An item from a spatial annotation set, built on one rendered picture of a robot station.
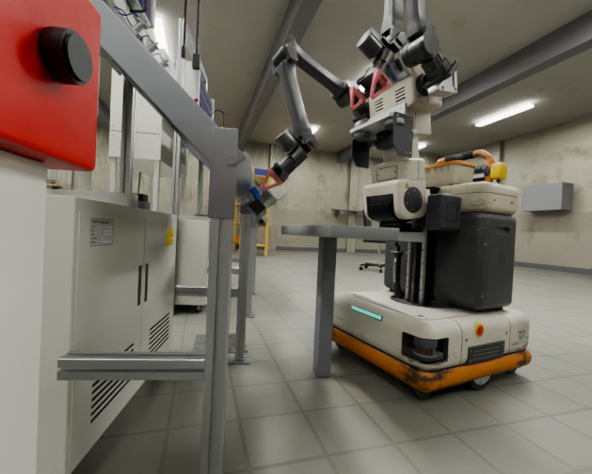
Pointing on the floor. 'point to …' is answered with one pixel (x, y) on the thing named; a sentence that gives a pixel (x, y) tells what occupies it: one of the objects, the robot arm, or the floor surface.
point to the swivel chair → (372, 242)
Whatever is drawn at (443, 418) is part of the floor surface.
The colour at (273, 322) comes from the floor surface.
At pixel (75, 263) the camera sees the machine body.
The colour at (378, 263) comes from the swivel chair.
